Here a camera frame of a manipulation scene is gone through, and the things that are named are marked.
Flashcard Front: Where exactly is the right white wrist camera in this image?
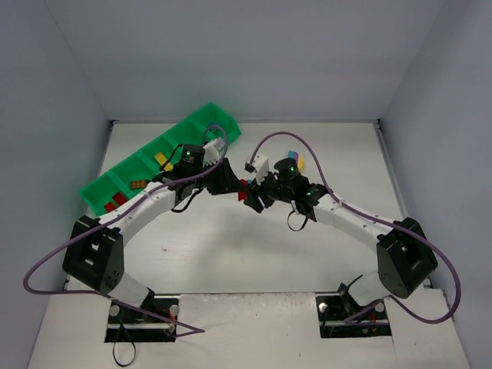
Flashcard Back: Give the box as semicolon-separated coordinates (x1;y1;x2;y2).
244;154;270;185

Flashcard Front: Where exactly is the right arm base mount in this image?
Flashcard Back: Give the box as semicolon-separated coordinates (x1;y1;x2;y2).
315;284;392;339

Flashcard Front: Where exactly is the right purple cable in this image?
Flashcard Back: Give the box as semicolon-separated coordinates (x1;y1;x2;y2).
249;131;461;326

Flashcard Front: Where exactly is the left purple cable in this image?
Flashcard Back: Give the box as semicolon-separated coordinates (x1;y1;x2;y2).
23;125;228;337

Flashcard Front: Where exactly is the yellow long lego plate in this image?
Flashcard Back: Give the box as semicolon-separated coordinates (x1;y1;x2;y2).
154;151;173;171

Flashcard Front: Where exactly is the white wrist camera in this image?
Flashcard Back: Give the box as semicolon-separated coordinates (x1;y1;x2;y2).
244;154;270;185
203;138;225;166

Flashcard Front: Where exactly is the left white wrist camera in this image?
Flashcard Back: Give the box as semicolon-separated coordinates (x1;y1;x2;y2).
203;138;225;166

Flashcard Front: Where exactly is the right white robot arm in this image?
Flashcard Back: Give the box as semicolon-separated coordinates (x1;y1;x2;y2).
244;155;437;307

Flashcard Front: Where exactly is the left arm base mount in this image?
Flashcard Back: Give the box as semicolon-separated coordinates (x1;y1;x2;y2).
105;294;181;364

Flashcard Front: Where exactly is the small red lego brick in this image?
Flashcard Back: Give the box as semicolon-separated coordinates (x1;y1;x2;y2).
104;202;116;212

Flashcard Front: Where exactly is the green divided sorting tray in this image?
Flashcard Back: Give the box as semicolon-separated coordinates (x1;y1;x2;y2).
79;102;241;216

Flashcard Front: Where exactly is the long red lego brick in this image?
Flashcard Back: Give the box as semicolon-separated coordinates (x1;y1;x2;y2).
112;192;128;206

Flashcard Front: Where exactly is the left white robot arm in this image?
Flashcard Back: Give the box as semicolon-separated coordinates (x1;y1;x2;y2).
62;138;244;309

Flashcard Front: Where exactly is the purple cable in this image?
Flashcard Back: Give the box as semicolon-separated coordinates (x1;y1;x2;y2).
23;125;228;337
249;131;461;326

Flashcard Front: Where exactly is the brown lego plate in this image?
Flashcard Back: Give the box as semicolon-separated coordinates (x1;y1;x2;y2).
129;180;149;190

